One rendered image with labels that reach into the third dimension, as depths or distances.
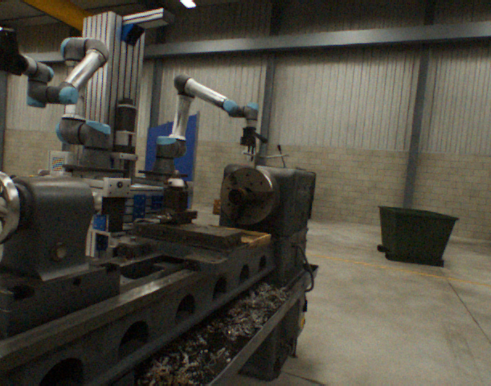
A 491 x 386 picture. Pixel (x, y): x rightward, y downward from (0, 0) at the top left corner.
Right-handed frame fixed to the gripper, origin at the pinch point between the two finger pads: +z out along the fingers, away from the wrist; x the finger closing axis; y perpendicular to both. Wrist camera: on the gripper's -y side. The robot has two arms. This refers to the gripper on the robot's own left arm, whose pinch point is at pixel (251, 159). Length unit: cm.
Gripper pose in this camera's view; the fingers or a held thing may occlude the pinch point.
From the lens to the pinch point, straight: 217.7
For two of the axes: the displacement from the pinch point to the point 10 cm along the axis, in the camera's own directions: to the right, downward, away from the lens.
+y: -9.2, -1.1, 3.8
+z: -1.0, 9.9, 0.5
